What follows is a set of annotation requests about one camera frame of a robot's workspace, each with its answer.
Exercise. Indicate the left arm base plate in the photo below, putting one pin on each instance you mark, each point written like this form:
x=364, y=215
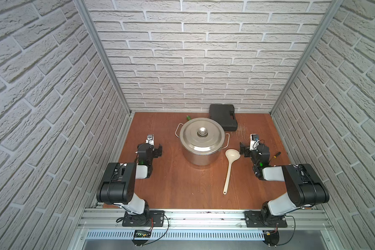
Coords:
x=155, y=218

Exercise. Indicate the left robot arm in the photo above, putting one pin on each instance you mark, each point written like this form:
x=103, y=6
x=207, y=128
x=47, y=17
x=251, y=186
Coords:
x=118, y=182

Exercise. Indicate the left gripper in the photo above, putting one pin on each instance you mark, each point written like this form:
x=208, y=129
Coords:
x=158, y=150

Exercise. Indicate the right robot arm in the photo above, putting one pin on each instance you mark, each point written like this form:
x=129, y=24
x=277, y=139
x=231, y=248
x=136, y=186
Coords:
x=304, y=188

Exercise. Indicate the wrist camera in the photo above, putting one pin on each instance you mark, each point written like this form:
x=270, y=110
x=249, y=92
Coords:
x=150, y=139
x=254, y=141

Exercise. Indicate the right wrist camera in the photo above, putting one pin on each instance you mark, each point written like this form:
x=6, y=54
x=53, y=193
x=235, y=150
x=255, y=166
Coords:
x=254, y=141

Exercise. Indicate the left controller board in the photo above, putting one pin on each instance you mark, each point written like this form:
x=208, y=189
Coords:
x=142, y=234

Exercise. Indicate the right controller board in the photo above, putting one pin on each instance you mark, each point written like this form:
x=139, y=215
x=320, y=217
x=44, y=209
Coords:
x=271, y=238

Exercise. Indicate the aluminium front rail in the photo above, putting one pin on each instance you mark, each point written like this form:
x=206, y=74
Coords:
x=303, y=219

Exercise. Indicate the stainless steel pot lid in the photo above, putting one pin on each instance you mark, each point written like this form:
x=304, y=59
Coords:
x=202, y=136

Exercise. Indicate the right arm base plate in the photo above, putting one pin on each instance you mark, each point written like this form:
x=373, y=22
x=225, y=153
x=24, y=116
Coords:
x=261, y=219

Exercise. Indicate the cream plastic ladle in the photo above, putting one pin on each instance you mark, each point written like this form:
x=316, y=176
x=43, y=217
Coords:
x=231, y=155

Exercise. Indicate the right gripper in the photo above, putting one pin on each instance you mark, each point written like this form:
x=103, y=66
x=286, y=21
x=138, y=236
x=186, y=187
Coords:
x=244, y=149

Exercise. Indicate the controller board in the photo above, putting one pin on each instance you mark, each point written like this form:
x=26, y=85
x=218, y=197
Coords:
x=142, y=234
x=271, y=238

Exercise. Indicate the black plastic tool case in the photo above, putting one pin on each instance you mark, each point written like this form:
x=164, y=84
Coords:
x=224, y=114

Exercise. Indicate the screwdriver with black handle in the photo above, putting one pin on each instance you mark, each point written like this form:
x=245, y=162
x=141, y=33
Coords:
x=275, y=156

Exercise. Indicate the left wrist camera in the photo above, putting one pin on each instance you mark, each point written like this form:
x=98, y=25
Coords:
x=150, y=139

